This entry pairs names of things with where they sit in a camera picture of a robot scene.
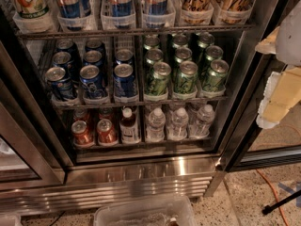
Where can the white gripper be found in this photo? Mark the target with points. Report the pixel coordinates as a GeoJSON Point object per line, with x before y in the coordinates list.
{"type": "Point", "coordinates": [291, 38]}

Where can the water bottle middle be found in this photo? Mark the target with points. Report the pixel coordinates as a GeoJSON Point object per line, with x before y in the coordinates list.
{"type": "Point", "coordinates": [177, 122]}

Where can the water bottle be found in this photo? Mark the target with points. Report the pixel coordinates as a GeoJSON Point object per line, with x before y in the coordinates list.
{"type": "Point", "coordinates": [201, 123]}
{"type": "Point", "coordinates": [156, 124]}
{"type": "Point", "coordinates": [177, 122]}

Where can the red bull can right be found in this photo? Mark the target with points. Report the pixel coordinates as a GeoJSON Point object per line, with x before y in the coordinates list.
{"type": "Point", "coordinates": [155, 0]}

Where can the blue can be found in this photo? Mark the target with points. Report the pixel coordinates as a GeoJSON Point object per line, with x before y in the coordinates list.
{"type": "Point", "coordinates": [65, 61]}
{"type": "Point", "coordinates": [124, 81]}
{"type": "Point", "coordinates": [95, 45]}
{"type": "Point", "coordinates": [93, 58]}
{"type": "Point", "coordinates": [124, 56]}
{"type": "Point", "coordinates": [60, 83]}
{"type": "Point", "coordinates": [92, 82]}
{"type": "Point", "coordinates": [67, 45]}

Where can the blue can front right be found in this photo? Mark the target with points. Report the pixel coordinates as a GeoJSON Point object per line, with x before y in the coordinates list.
{"type": "Point", "coordinates": [124, 81]}

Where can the steel fridge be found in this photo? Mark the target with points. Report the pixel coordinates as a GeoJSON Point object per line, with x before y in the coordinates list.
{"type": "Point", "coordinates": [57, 177]}

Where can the red can back right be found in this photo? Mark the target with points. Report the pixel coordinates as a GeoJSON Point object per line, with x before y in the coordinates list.
{"type": "Point", "coordinates": [106, 113]}

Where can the red can front right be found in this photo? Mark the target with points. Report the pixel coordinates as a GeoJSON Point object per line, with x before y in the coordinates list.
{"type": "Point", "coordinates": [106, 132]}

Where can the blue can front middle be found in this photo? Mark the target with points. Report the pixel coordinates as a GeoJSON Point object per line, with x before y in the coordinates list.
{"type": "Point", "coordinates": [92, 82]}

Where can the blue can back middle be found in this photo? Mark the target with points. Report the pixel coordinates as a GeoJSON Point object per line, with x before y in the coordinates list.
{"type": "Point", "coordinates": [95, 45]}

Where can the red can back left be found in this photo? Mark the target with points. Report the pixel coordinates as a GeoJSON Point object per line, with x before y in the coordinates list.
{"type": "Point", "coordinates": [82, 114]}

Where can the red can front left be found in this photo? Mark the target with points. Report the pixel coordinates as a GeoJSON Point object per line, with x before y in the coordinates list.
{"type": "Point", "coordinates": [82, 136]}

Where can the blue can back left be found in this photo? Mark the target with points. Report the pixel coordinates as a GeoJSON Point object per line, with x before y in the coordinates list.
{"type": "Point", "coordinates": [67, 45]}

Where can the blue can front left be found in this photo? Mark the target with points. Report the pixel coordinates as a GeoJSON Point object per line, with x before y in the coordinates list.
{"type": "Point", "coordinates": [60, 83]}

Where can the water bottle right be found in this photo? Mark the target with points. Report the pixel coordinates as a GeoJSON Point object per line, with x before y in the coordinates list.
{"type": "Point", "coordinates": [201, 123]}

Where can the water bottle left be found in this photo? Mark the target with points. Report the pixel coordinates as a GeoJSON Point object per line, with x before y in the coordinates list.
{"type": "Point", "coordinates": [156, 124]}

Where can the black stand leg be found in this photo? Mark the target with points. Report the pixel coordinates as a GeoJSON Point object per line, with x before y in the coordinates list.
{"type": "Point", "coordinates": [269, 208]}

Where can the brown drink bottle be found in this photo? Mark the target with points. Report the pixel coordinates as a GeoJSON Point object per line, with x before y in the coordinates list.
{"type": "Point", "coordinates": [129, 127]}

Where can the clear plastic bin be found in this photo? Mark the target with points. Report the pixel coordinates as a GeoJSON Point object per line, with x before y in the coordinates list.
{"type": "Point", "coordinates": [152, 211]}

